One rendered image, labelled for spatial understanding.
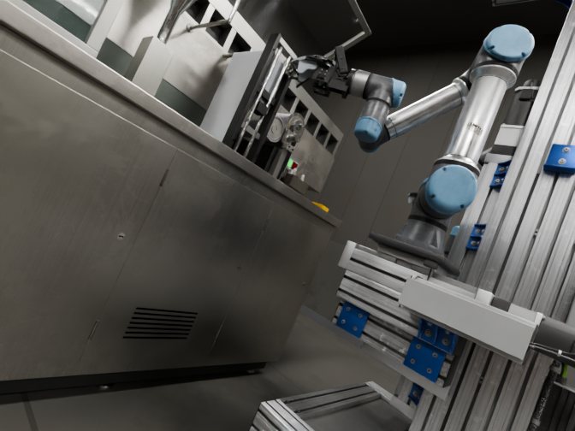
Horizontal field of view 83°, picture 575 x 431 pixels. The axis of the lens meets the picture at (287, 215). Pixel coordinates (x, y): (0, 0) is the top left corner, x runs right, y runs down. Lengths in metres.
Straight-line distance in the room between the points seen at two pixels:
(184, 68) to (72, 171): 0.94
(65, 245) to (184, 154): 0.40
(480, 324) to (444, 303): 0.08
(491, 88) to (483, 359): 0.75
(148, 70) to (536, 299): 1.42
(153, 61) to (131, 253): 0.70
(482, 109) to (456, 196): 0.25
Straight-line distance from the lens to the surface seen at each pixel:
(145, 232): 1.06
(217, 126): 1.57
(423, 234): 1.03
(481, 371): 1.16
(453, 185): 0.93
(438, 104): 1.18
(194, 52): 1.78
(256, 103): 1.40
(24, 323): 1.06
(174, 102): 1.72
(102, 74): 0.93
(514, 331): 0.84
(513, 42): 1.13
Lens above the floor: 0.69
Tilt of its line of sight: 4 degrees up
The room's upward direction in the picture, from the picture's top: 23 degrees clockwise
